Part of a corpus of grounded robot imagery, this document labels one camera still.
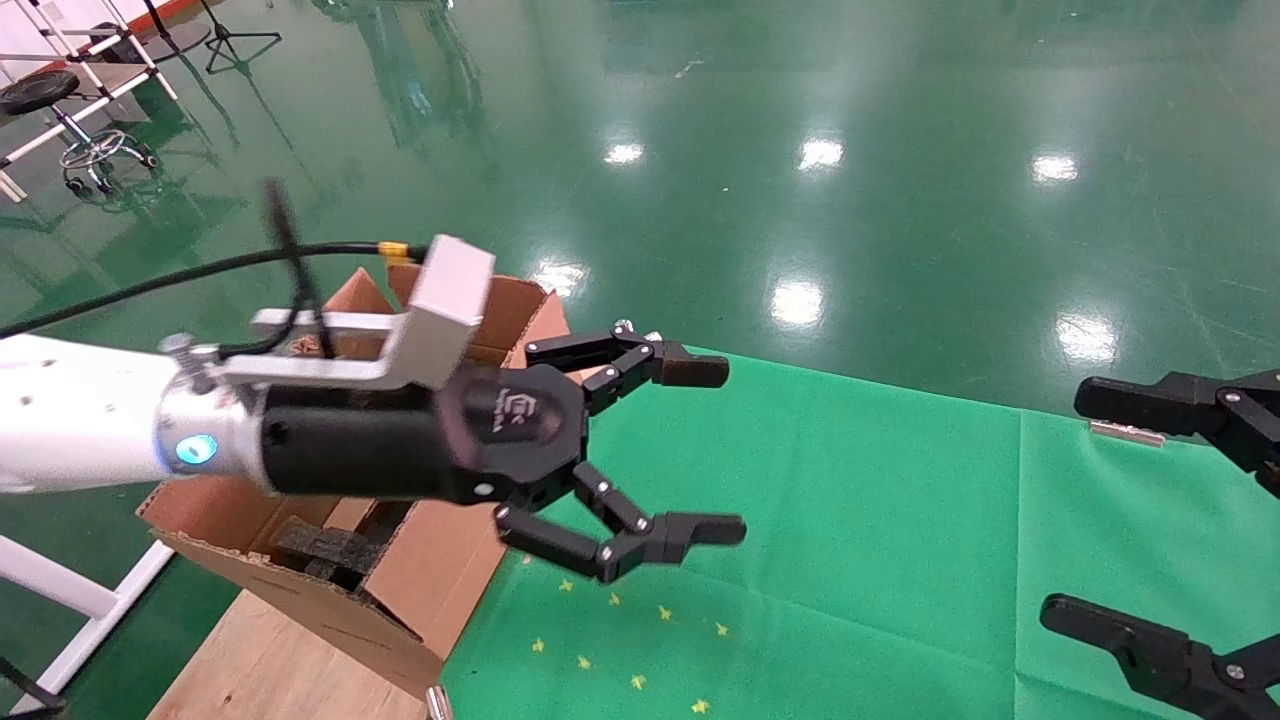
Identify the black tripod stand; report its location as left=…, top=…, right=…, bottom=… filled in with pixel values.
left=199, top=0, right=282, bottom=77

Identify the green table cloth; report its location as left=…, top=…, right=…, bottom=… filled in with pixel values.
left=440, top=345, right=1280, bottom=720

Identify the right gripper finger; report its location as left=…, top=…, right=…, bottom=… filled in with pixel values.
left=1039, top=594, right=1280, bottom=720
left=1074, top=369, right=1280, bottom=497

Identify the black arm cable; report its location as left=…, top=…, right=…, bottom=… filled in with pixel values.
left=0, top=180, right=433, bottom=361

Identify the black foam block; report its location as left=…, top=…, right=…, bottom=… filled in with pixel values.
left=268, top=514, right=387, bottom=591

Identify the silver bracket wrist camera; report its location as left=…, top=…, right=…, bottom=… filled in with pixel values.
left=160, top=235, right=497, bottom=392

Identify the white frame table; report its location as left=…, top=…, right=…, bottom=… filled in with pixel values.
left=0, top=0, right=178, bottom=202

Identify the white metal stand frame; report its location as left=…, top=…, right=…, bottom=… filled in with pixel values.
left=0, top=535, right=177, bottom=720

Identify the black round stool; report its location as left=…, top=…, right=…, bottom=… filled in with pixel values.
left=0, top=69, right=158, bottom=197

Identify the black bent tube stand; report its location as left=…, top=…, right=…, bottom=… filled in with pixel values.
left=124, top=0, right=212, bottom=64

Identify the large open cardboard carton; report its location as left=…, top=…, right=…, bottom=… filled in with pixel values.
left=137, top=265, right=572, bottom=701

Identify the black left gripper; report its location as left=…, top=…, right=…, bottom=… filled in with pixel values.
left=257, top=325, right=748, bottom=585

